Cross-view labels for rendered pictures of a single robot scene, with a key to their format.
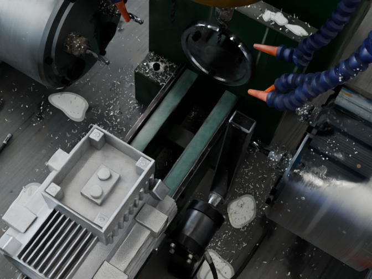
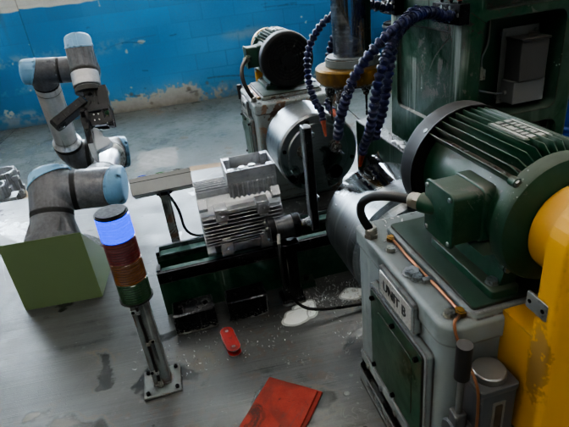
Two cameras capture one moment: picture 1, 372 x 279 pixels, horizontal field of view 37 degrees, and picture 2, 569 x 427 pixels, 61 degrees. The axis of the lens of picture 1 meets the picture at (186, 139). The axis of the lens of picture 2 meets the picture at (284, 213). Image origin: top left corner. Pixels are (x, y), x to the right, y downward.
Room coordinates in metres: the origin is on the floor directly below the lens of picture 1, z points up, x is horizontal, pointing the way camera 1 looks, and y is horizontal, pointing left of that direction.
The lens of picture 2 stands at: (-0.33, -0.85, 1.58)
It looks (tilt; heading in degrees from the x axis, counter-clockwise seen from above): 28 degrees down; 54
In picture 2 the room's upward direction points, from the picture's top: 7 degrees counter-clockwise
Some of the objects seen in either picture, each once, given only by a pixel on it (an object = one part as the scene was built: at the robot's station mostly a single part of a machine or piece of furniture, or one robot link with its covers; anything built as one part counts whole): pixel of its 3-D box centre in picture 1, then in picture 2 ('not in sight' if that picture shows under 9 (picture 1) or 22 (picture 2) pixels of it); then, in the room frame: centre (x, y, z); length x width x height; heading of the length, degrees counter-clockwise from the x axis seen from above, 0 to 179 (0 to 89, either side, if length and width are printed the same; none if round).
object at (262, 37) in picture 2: not in sight; (271, 88); (0.73, 0.60, 1.16); 0.33 x 0.26 x 0.42; 66
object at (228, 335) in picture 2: not in sight; (230, 341); (0.05, -0.05, 0.81); 0.09 x 0.03 x 0.02; 73
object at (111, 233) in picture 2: not in sight; (114, 225); (-0.12, -0.04, 1.19); 0.06 x 0.06 x 0.04
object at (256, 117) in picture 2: not in sight; (287, 134); (0.75, 0.55, 0.99); 0.35 x 0.31 x 0.37; 66
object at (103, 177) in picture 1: (101, 185); (248, 174); (0.27, 0.11, 1.11); 0.12 x 0.11 x 0.07; 155
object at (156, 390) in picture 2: not in sight; (139, 305); (-0.12, -0.04, 1.01); 0.08 x 0.08 x 0.42; 66
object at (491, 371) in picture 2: not in sight; (473, 386); (0.10, -0.62, 1.07); 0.08 x 0.07 x 0.20; 156
